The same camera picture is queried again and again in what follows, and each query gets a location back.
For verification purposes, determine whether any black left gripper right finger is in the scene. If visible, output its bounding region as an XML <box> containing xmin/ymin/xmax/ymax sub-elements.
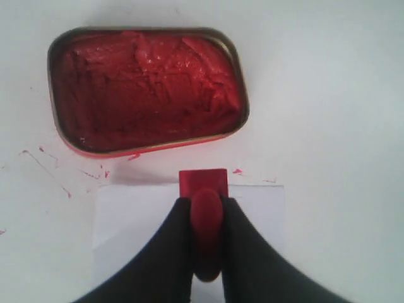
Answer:
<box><xmin>222</xmin><ymin>198</ymin><xmax>325</xmax><ymax>302</ymax></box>

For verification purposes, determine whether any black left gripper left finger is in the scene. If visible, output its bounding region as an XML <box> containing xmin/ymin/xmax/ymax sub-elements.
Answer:
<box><xmin>77</xmin><ymin>198</ymin><xmax>193</xmax><ymax>302</ymax></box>

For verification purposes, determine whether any red stamp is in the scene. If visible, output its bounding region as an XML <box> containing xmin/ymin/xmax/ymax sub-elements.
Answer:
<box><xmin>179</xmin><ymin>169</ymin><xmax>229</xmax><ymax>282</ymax></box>

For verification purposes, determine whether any red ink paste tin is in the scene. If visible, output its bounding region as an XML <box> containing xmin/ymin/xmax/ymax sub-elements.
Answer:
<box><xmin>47</xmin><ymin>27</ymin><xmax>249</xmax><ymax>158</ymax></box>

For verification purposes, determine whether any white paper sheet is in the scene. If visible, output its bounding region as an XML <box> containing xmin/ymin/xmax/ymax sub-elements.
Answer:
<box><xmin>92</xmin><ymin>183</ymin><xmax>285</xmax><ymax>286</ymax></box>

